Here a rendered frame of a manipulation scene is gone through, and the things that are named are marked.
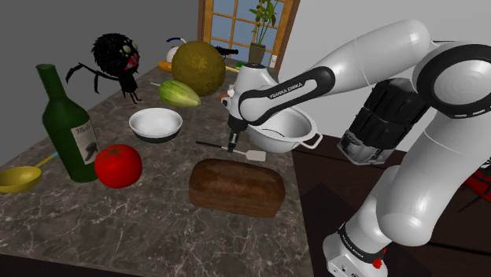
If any wooden framed window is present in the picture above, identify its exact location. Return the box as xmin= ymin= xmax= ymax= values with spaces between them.
xmin=197 ymin=0 xmax=301 ymax=70

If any brown bread loaf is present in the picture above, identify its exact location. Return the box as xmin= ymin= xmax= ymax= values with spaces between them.
xmin=188 ymin=158 xmax=286 ymax=219

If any black long tool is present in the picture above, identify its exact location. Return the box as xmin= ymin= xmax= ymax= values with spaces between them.
xmin=214 ymin=45 xmax=239 ymax=59

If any green potted plant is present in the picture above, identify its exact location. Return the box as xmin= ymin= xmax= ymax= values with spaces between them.
xmin=247 ymin=0 xmax=280 ymax=65

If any red and black object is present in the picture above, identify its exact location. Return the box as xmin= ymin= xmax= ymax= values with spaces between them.
xmin=463 ymin=161 xmax=491 ymax=203

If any black and grey appliance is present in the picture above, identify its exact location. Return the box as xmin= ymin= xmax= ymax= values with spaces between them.
xmin=337 ymin=78 xmax=431 ymax=166

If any green wine bottle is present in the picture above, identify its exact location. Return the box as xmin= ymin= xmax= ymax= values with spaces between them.
xmin=35 ymin=63 xmax=102 ymax=183

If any yellow ladle blue handle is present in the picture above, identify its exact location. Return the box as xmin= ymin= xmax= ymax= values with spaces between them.
xmin=0 ymin=151 xmax=59 ymax=194

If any black spider toy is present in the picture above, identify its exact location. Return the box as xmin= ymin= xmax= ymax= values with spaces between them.
xmin=65 ymin=33 xmax=142 ymax=105

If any dark robot stand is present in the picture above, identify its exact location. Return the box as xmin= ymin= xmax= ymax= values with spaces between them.
xmin=300 ymin=181 xmax=434 ymax=277

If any pale green squash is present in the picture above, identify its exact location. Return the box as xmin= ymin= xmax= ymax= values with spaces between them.
xmin=158 ymin=79 xmax=202 ymax=109

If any white kettle blue handle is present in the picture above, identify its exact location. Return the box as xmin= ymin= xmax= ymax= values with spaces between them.
xmin=165 ymin=37 xmax=188 ymax=63

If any red tomato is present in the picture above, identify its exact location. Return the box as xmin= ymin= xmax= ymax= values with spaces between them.
xmin=94 ymin=144 xmax=143 ymax=190

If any white bowl black base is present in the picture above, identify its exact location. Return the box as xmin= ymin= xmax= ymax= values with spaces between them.
xmin=128 ymin=107 xmax=183 ymax=145

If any black handled white spatula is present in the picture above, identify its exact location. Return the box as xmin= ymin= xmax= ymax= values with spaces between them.
xmin=195 ymin=140 xmax=267 ymax=162

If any white colander with handles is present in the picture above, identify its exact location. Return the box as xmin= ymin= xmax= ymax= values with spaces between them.
xmin=244 ymin=106 xmax=323 ymax=155

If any olive brown round melon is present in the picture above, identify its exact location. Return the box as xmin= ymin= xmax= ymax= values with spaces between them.
xmin=171 ymin=40 xmax=227 ymax=98

